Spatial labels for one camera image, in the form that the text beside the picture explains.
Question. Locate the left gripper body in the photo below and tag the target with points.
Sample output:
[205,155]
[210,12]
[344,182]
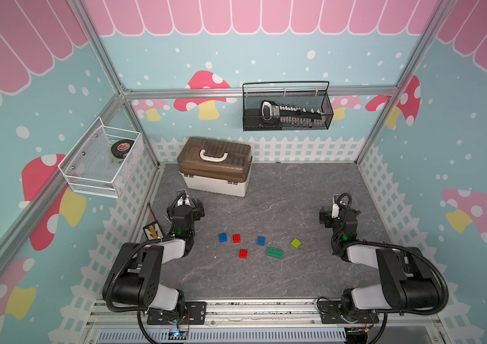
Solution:
[196,213]

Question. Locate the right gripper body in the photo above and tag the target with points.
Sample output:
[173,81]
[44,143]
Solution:
[331,223]

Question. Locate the blue lego brick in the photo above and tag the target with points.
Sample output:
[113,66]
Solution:
[223,237]
[261,240]

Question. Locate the lime green lego brick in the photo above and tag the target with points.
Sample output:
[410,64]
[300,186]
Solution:
[296,243]

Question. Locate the red lego brick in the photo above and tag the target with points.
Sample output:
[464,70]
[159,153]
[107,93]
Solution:
[243,253]
[236,238]

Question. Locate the green long lego brick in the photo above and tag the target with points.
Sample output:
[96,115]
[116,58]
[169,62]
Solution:
[274,253]

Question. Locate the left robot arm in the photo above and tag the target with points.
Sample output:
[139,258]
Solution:
[133,284]

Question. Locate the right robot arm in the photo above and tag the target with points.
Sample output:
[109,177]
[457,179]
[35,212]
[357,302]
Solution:
[409,283]

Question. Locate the brown lid tool box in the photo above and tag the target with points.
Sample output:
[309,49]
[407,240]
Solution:
[216,166]

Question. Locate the black tape roll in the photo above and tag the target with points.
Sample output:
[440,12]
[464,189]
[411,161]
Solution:
[120,149]

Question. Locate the socket bit set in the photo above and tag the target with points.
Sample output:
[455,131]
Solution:
[272,114]

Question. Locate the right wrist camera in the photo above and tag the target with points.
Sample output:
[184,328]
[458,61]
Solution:
[337,206]

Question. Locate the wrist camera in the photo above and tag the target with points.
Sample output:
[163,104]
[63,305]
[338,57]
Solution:
[183,200]
[337,206]

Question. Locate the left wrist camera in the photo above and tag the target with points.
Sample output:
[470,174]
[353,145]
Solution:
[183,200]

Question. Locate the white wire wall basket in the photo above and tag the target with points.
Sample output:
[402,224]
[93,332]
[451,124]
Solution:
[90,168]

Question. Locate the black wire wall basket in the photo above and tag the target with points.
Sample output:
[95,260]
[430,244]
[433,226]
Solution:
[311,95]

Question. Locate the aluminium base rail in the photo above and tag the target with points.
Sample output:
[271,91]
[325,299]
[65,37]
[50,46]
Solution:
[295,320]

